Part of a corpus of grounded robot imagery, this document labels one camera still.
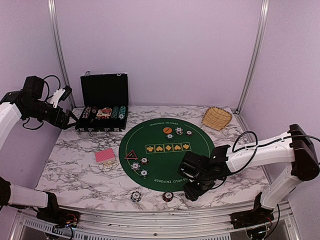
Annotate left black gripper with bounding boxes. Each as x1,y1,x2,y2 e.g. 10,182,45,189
23,100,79,130

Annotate red chips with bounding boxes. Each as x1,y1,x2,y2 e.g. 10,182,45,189
140,157,149,165
185,130,193,137

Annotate red black chip stack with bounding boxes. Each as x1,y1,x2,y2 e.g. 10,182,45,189
162,191,174,202

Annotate white chips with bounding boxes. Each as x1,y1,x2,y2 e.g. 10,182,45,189
130,162,141,171
175,127,184,135

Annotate orange big blind button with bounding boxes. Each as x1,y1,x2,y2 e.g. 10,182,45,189
163,127,173,135

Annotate red playing card deck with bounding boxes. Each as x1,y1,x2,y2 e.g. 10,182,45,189
95,148,117,168

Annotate black triangular dealer button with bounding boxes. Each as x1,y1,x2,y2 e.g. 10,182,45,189
124,150,139,160

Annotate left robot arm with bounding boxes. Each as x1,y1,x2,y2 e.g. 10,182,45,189
0,76,79,225

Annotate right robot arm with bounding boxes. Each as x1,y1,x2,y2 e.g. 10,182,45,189
177,124,320,224

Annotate beige blue chips in case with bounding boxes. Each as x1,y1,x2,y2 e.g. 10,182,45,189
81,106,92,119

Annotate brown chips in case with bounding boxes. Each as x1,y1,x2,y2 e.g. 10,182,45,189
91,106,98,114

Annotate card deck in case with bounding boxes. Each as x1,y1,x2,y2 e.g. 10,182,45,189
95,107,113,120

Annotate black poker chip case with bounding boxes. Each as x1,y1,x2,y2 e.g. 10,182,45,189
75,73,129,134

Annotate green chips row in case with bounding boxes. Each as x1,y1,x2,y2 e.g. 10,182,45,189
110,106,120,120

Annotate teal chips row in case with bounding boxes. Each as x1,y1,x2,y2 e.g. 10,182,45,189
118,106,126,120

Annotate woven bamboo tray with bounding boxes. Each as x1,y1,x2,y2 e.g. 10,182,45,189
201,106,233,131

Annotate round green poker mat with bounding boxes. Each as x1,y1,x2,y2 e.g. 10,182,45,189
118,118,215,192

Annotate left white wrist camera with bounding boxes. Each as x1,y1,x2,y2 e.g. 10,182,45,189
49,85,72,109

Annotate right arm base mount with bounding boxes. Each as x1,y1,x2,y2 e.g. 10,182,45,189
230,210,275,229

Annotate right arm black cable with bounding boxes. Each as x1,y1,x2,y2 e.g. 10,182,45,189
212,130,320,233

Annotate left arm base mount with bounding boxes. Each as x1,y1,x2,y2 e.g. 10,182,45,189
36,209,80,228

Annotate right aluminium frame post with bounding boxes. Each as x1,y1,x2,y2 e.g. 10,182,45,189
234,0,270,115

